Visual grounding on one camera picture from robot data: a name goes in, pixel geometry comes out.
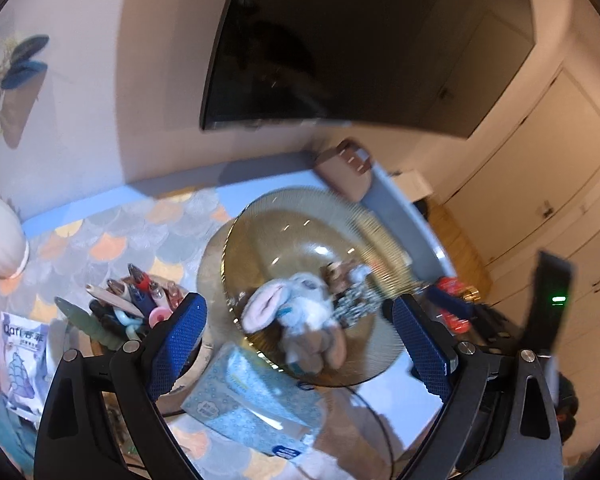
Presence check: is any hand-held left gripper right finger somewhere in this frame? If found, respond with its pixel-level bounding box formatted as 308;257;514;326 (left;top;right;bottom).
391;294;566;480

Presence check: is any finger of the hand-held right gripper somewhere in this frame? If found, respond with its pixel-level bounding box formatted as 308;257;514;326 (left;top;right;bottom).
427;284;481;321

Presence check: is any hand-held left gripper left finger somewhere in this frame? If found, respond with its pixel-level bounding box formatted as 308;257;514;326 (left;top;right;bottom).
34;292;208;480

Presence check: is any plush bunny toy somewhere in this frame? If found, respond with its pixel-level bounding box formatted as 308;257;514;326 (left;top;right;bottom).
240;272;348;376

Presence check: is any amber ribbed glass bowl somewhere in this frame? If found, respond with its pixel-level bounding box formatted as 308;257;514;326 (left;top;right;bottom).
197;186;416;388

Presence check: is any red can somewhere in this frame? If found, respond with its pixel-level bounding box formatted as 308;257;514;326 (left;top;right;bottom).
437;276;473;333

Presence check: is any beige pen holder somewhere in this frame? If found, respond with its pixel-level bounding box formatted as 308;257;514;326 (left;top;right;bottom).
87;330;216;416

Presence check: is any bunch of pens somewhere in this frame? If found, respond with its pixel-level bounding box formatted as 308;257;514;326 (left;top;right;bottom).
55;262;191;356

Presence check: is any black white patterned scrunchie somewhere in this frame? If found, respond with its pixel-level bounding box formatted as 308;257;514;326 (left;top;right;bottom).
330;280;383;328

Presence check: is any blue patterned tissue pack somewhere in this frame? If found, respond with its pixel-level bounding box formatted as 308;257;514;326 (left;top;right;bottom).
180;345;326;458

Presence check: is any scale patterned table mat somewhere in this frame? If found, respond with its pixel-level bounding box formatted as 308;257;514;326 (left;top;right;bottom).
0;185;331;480

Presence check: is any white cabinet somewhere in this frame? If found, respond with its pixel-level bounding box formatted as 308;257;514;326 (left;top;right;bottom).
430;60;600;461

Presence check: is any white blue printed packet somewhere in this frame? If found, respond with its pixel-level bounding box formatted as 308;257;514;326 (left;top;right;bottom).
0;310;56;421

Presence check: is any pink handbag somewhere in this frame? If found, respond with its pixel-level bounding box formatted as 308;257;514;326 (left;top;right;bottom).
314;139;376;203

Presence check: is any white ribbed vase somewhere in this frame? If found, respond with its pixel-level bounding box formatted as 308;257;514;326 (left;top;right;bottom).
0;190;31;278

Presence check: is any black television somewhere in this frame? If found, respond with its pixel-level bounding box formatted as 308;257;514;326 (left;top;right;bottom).
200;0;538;138

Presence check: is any black cable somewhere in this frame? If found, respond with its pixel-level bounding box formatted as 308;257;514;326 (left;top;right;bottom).
350;387;396;480

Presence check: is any blue wall decoration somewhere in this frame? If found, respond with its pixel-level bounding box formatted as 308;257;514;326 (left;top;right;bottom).
0;34;51;91

